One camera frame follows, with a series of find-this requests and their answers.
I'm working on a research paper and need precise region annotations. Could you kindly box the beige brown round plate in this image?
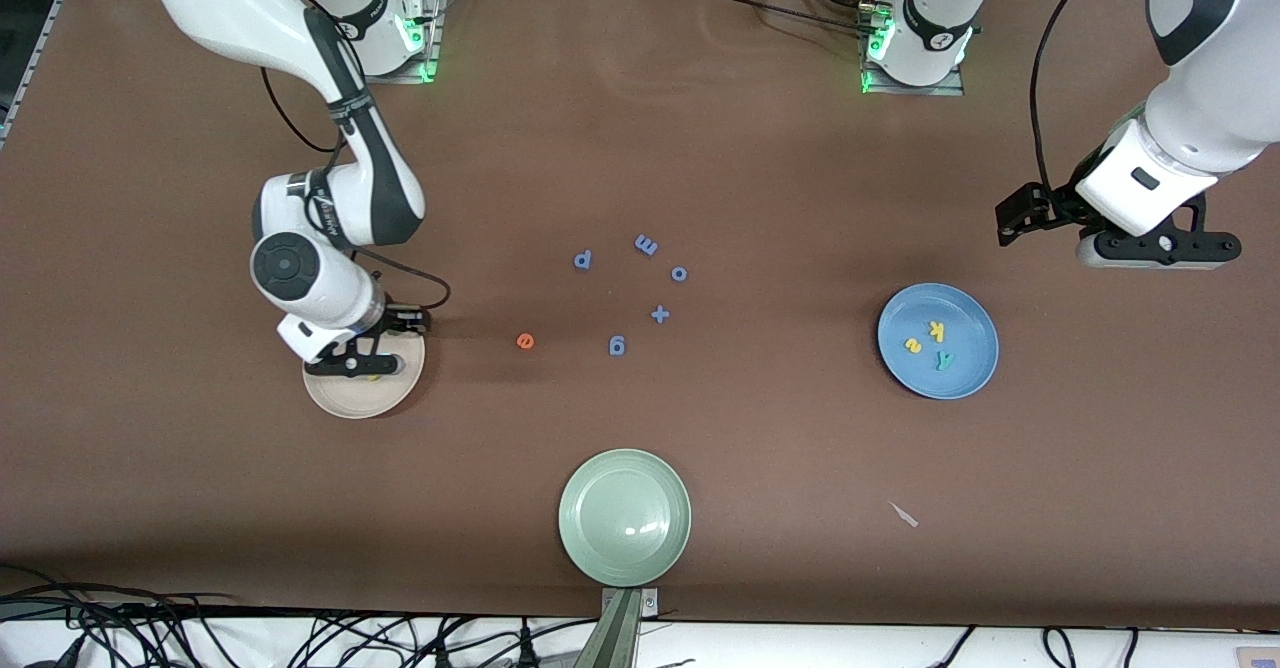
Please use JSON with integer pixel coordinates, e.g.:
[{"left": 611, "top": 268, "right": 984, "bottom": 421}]
[{"left": 303, "top": 331, "right": 428, "bottom": 420}]

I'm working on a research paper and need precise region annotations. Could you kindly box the blue round plate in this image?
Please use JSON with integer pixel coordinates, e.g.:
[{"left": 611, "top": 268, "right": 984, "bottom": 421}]
[{"left": 877, "top": 283, "right": 1000, "bottom": 401}]

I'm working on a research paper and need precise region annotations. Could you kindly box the brown table cover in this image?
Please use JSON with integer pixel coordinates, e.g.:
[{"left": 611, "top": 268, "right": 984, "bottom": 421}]
[{"left": 0, "top": 0, "right": 1280, "bottom": 631}]

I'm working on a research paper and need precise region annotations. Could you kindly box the pale green round plate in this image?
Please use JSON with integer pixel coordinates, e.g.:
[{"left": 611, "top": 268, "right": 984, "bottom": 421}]
[{"left": 558, "top": 449, "right": 693, "bottom": 588}]

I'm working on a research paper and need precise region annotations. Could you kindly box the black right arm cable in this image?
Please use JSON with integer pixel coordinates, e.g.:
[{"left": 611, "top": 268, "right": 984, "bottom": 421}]
[{"left": 260, "top": 63, "right": 453, "bottom": 314}]

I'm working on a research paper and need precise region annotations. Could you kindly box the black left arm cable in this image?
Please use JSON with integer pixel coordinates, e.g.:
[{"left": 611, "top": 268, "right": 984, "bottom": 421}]
[{"left": 1030, "top": 0, "right": 1116, "bottom": 194}]

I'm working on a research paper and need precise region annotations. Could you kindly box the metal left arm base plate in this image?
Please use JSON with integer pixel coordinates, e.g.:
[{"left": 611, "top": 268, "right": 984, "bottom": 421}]
[{"left": 860, "top": 58, "right": 968, "bottom": 98}]

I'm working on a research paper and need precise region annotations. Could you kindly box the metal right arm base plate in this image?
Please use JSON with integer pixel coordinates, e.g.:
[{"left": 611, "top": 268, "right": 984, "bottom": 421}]
[{"left": 400, "top": 0, "right": 446, "bottom": 85}]

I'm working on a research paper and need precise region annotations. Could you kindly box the black cable to arm base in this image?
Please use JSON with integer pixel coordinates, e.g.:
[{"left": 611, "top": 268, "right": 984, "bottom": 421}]
[{"left": 700, "top": 0, "right": 886, "bottom": 37}]

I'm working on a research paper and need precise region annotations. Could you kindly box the metal camera post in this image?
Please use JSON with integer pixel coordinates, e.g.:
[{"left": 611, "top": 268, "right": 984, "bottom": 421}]
[{"left": 586, "top": 588, "right": 659, "bottom": 668}]

